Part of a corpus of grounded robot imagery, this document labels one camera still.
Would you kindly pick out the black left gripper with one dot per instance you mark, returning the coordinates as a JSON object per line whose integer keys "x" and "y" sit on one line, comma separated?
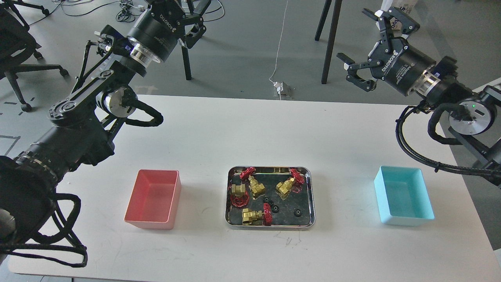
{"x": 164, "y": 22}

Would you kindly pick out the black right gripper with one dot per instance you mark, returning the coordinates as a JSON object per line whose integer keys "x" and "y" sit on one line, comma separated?
{"x": 403, "y": 66}

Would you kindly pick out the brass valve red handle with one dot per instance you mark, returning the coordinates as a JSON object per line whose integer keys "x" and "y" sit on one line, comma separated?
{"x": 239, "y": 196}

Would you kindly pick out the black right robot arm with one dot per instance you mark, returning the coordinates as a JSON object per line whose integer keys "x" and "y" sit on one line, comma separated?
{"x": 458, "y": 113}

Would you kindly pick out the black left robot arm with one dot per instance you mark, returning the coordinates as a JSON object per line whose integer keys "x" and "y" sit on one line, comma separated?
{"x": 34, "y": 216}

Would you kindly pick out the white cardboard box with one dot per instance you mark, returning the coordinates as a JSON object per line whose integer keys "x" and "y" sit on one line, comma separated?
{"x": 405, "y": 6}

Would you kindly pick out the brass valve top right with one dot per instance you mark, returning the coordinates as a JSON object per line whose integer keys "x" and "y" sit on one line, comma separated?
{"x": 284, "y": 188}

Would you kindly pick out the light blue plastic box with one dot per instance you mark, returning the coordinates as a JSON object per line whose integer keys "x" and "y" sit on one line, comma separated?
{"x": 402, "y": 196}

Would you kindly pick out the pink plastic box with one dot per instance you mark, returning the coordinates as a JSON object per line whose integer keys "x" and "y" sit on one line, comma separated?
{"x": 154, "y": 200}

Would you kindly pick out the brass valve top left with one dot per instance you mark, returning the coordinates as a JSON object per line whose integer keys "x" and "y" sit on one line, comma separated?
{"x": 256, "y": 188}

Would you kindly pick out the brass valve bottom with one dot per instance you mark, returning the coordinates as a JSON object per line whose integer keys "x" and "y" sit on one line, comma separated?
{"x": 250, "y": 216}

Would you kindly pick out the black stand left legs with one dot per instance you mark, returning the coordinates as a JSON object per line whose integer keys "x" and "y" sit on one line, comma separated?
{"x": 184, "y": 48}

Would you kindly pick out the black stand legs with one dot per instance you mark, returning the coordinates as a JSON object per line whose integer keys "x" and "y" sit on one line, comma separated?
{"x": 184, "y": 48}
{"x": 332, "y": 34}

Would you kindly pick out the black stand right legs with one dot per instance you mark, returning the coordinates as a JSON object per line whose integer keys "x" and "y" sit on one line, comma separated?
{"x": 332, "y": 34}

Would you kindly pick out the floor power socket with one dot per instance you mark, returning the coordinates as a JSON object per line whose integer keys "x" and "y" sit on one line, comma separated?
{"x": 281, "y": 90}

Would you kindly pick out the black office chair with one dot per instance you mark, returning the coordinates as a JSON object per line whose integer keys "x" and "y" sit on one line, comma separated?
{"x": 17, "y": 45}

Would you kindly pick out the shiny metal tray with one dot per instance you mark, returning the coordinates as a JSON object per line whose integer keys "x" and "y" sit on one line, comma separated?
{"x": 270, "y": 176}

